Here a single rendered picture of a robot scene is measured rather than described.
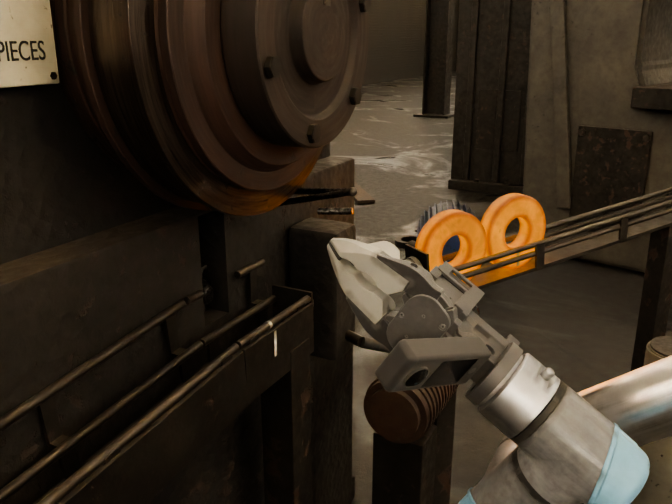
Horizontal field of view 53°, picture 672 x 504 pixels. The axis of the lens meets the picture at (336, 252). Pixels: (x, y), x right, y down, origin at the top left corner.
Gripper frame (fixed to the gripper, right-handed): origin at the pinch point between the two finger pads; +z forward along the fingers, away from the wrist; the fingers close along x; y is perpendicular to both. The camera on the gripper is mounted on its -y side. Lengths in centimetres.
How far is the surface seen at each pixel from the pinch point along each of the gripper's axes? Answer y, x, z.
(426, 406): 41, -38, -20
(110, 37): -3.3, 3.9, 31.1
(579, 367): 169, -76, -59
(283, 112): 9.9, 3.4, 16.4
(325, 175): 53, -22, 22
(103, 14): -3.2, 5.3, 32.9
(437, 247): 62, -23, -3
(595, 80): 289, -15, 6
